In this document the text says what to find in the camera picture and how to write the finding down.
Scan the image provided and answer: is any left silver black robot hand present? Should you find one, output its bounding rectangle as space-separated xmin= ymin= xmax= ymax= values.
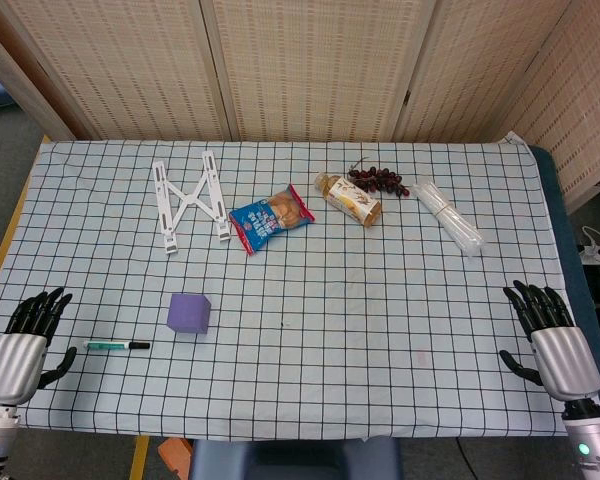
xmin=0 ymin=287 xmax=78 ymax=406

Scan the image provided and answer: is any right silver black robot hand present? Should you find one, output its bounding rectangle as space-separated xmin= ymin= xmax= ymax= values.
xmin=498 ymin=280 xmax=600 ymax=402

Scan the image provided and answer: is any green black marker pen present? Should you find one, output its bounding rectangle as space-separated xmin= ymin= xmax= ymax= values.
xmin=82 ymin=340 xmax=152 ymax=352

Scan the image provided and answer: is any purple foam cube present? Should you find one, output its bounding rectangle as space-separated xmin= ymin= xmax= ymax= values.
xmin=166 ymin=293 xmax=213 ymax=336

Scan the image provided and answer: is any orange block under table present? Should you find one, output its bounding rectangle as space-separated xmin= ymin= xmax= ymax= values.
xmin=157 ymin=438 xmax=195 ymax=474

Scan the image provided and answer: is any white folding laptop stand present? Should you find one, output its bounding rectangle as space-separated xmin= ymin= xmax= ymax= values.
xmin=151 ymin=150 xmax=233 ymax=257

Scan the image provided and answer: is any dark red grape bunch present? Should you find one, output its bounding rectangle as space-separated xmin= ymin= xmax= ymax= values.
xmin=346 ymin=156 xmax=412 ymax=199

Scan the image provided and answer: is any yellow tea drink bottle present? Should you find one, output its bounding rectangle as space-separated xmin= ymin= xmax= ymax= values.
xmin=314 ymin=172 xmax=383 ymax=229

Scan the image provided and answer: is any white black checkered tablecloth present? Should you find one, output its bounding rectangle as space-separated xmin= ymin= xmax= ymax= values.
xmin=0 ymin=130 xmax=581 ymax=443

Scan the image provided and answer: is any blue padded chair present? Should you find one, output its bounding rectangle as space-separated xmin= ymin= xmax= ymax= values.
xmin=188 ymin=437 xmax=401 ymax=480

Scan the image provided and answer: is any blue biscuit snack bag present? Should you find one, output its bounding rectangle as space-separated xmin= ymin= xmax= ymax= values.
xmin=228 ymin=183 xmax=316 ymax=257

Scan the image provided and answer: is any woven folding screen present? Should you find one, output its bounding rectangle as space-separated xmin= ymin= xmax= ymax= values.
xmin=0 ymin=0 xmax=600 ymax=214

